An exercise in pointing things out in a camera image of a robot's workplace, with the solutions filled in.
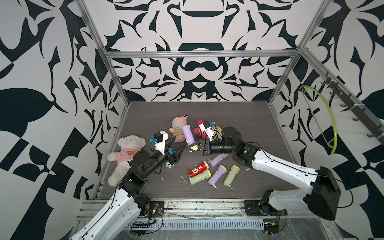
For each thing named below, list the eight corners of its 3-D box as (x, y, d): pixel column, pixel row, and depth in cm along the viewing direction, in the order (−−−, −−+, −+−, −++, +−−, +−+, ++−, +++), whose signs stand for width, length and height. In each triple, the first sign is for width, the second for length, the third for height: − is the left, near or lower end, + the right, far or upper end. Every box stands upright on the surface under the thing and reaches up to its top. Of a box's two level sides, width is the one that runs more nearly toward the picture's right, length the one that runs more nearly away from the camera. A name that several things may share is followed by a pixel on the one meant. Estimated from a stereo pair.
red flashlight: (191, 178, 84) (191, 177, 82) (187, 172, 86) (187, 170, 84) (209, 168, 88) (209, 166, 86) (205, 162, 90) (205, 160, 88)
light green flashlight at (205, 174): (191, 186, 82) (191, 184, 79) (188, 180, 84) (188, 178, 81) (211, 176, 85) (211, 174, 83) (207, 170, 88) (208, 168, 85)
